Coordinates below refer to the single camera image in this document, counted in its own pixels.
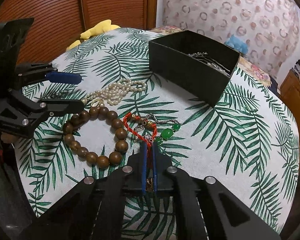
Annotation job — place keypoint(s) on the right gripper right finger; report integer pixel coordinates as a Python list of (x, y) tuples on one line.
[(205, 208)]

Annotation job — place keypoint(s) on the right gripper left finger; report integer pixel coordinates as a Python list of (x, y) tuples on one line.
[(94, 208)]

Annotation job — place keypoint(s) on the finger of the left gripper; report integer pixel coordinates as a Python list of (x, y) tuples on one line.
[(40, 109), (32, 73)]

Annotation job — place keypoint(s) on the black jewelry box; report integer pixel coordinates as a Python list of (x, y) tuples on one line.
[(196, 63)]

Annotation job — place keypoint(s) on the wooden louvered wardrobe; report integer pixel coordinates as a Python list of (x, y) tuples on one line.
[(58, 23)]

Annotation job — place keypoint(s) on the palm leaf print cloth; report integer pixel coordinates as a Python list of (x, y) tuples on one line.
[(249, 141)]

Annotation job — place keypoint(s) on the yellow plush toy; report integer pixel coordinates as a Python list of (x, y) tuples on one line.
[(101, 28)]

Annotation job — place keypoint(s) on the blue plush toy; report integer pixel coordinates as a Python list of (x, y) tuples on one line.
[(236, 44)]

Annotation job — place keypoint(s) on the patterned sheer curtain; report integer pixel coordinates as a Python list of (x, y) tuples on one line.
[(269, 28)]

